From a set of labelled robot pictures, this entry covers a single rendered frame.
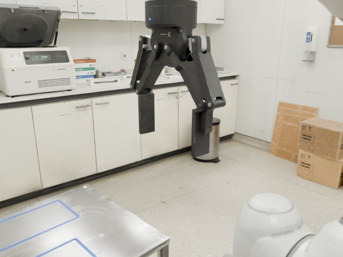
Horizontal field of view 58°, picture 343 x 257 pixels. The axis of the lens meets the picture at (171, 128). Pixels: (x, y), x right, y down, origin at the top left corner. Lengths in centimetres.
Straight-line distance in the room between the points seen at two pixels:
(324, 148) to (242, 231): 242
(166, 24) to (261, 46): 348
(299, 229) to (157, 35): 54
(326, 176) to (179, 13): 291
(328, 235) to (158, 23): 52
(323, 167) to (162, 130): 164
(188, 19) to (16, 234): 78
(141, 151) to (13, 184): 125
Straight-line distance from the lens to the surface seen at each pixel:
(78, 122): 284
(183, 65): 43
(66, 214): 105
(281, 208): 77
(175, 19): 43
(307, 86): 361
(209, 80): 40
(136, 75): 53
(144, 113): 53
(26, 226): 103
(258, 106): 397
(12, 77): 263
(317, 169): 325
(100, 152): 301
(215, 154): 347
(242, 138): 421
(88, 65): 325
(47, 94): 269
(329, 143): 311
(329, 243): 71
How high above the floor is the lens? 136
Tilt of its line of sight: 17 degrees down
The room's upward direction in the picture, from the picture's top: straight up
